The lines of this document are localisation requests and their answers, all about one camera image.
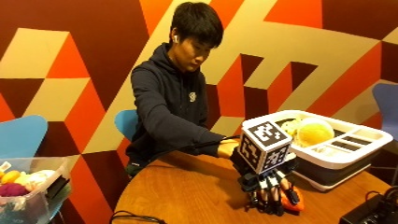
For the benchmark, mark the white marker cube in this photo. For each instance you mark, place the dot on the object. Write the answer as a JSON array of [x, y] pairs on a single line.
[[265, 146]]

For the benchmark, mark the purple soft toy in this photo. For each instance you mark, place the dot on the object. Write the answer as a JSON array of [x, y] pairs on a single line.
[[14, 189]]

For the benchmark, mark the the person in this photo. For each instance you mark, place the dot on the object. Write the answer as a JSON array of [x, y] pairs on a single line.
[[165, 102]]

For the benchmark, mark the clear plastic storage box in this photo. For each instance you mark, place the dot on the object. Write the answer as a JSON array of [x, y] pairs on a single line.
[[28, 202]]

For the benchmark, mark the pale white soft toy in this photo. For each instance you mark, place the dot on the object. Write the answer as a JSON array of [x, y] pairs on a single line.
[[291, 127]]

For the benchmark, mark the orange soft toy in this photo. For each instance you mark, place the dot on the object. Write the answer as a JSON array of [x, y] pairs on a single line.
[[297, 206]]

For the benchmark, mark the white earbud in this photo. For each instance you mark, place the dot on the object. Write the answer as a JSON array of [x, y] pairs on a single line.
[[175, 38]]

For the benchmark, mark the yellow round soft toy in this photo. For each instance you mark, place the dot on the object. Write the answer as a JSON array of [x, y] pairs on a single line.
[[314, 132]]

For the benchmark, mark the small yellow soft toy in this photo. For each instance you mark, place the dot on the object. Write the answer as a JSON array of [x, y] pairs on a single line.
[[10, 176]]

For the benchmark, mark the white and grey bin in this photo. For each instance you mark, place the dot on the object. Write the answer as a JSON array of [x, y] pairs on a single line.
[[352, 149]]

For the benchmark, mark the purple-blue chair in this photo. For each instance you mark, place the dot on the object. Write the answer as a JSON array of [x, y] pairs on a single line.
[[388, 105]]

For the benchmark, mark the black electronic box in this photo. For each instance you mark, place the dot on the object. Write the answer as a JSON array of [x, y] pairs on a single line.
[[369, 213]]

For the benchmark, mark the light blue chair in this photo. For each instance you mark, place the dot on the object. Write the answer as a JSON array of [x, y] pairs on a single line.
[[20, 137], [127, 123]]

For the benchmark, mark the white round soft toy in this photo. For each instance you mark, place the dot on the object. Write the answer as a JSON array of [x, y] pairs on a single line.
[[38, 179]]

